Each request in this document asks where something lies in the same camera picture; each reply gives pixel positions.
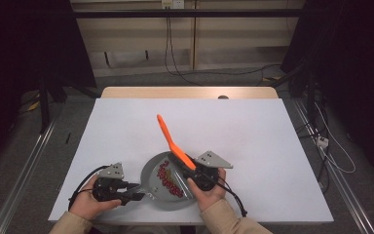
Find left hand-held gripper cable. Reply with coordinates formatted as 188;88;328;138
67;164;111;211

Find beige vertical wall strip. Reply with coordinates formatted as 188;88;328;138
190;0;198;71

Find grey dustpan with orange edge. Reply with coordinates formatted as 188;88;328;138
135;150;200;212

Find orange brush with grey bristles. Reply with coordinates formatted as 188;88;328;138
156;113;199;200

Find dark horizontal rail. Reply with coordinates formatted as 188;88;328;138
72;9;306;19

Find red kidney beans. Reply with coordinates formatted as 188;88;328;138
156;160;186;199

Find metal floor rail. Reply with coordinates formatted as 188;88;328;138
292;97;374;234
0;119;58;234

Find white wall socket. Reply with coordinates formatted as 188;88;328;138
161;0;185;10

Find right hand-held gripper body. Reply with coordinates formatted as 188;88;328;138
182;149;235;192

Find hand-held gripper cable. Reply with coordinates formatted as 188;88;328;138
67;164;111;211
207;175;248;218

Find white table cover board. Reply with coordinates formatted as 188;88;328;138
48;97;335;225

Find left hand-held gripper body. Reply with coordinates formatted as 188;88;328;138
92;162;129;203

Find black metal stand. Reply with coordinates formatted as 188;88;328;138
306;73;317;125
38;77;52;135

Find white floor cable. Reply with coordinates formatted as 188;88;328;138
314;101;356;175

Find right hand-held gripper cable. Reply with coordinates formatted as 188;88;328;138
207;175;248;218

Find wooden table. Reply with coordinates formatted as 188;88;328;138
100;86;280;99

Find black curtain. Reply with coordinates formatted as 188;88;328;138
280;0;374;176
0;0;96;164

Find person's right hand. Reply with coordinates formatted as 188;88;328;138
186;167;228;213

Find black socket cable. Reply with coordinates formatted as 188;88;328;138
168;8;281;78
164;8;206;87

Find white power adapter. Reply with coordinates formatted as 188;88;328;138
316;136;330;149

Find person's left hand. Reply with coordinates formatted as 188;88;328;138
69;175;123;221

